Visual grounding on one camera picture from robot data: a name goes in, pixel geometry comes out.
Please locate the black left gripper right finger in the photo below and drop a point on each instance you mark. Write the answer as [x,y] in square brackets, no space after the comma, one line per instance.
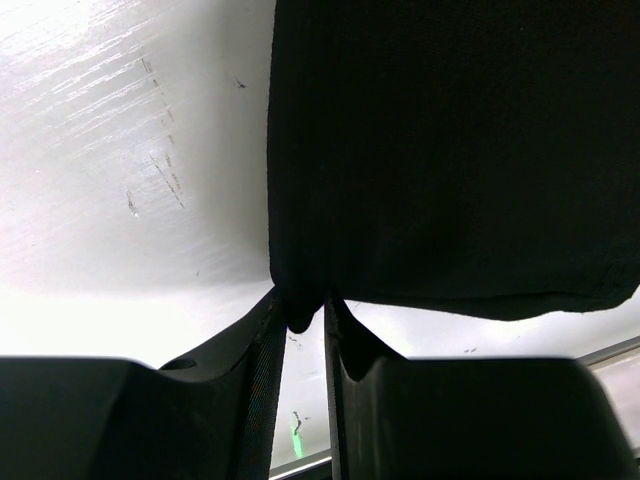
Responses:
[464,418]

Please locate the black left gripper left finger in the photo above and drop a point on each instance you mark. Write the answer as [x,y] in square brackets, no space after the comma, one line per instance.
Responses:
[208,414]

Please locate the black skirt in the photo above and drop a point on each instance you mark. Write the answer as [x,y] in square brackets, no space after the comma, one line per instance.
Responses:
[471,157]

